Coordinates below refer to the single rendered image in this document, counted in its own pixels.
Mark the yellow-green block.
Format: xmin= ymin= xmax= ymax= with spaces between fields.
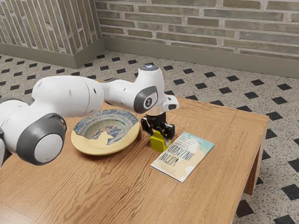
xmin=150 ymin=130 xmax=168 ymax=153

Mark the teal and cream book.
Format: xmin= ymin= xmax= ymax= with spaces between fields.
xmin=149 ymin=131 xmax=215 ymax=184

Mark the cream bowl with blue pattern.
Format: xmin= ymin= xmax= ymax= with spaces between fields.
xmin=71 ymin=109 xmax=141 ymax=156

